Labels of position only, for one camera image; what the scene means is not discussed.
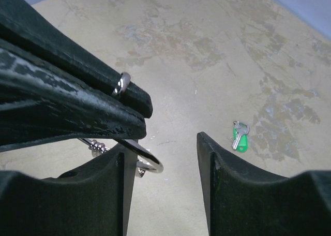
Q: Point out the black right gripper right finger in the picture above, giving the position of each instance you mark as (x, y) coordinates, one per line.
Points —
(242, 199)

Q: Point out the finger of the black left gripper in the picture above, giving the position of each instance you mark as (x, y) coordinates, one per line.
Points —
(42, 104)
(23, 26)

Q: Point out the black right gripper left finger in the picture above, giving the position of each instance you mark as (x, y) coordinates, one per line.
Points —
(92, 199)

